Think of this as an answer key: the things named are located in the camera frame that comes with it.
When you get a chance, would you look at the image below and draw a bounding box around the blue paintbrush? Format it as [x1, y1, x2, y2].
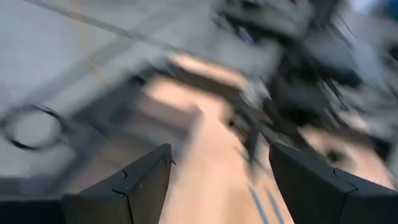
[248, 185, 269, 224]
[264, 188, 284, 224]

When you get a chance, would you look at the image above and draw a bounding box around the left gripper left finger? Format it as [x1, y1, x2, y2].
[62, 143, 173, 224]

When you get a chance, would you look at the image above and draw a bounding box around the grey plastic bin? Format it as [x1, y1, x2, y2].
[73, 77, 205, 175]

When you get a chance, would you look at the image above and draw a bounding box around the coiled black floor cable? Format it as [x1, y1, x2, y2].
[0, 104, 68, 151]

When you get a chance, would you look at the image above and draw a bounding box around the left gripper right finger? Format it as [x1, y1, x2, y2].
[269, 142, 398, 224]

